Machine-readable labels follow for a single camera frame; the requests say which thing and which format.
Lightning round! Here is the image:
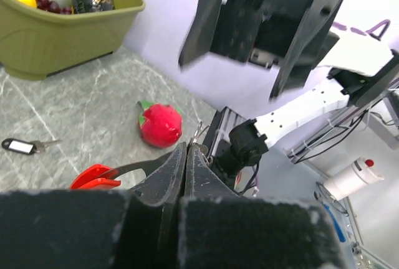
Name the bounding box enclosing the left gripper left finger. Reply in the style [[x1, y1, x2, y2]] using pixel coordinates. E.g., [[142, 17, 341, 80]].
[[1, 143, 187, 268]]

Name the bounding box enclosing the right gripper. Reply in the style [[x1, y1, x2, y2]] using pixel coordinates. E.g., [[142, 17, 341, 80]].
[[178, 0, 343, 100]]

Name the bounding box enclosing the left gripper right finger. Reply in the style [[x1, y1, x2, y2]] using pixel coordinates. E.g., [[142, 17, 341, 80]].
[[177, 146, 346, 268]]

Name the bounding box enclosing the black key tag with key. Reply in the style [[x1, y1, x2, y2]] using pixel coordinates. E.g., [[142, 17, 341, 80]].
[[1, 138, 61, 156]]

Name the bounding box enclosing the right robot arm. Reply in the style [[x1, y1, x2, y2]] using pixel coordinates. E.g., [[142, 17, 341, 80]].
[[178, 0, 398, 177]]

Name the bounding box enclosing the red dragon fruit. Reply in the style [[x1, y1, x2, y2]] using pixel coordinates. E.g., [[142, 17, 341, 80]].
[[138, 100, 183, 149]]

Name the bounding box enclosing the white emergency stop button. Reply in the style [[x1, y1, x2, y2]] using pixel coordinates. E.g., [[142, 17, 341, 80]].
[[323, 157, 385, 201]]

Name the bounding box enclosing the olive green plastic bin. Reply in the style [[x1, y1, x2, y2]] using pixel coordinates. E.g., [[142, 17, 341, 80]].
[[1, 0, 145, 80]]

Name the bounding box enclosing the dark red grape bunch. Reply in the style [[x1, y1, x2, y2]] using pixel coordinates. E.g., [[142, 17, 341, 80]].
[[36, 0, 73, 15]]

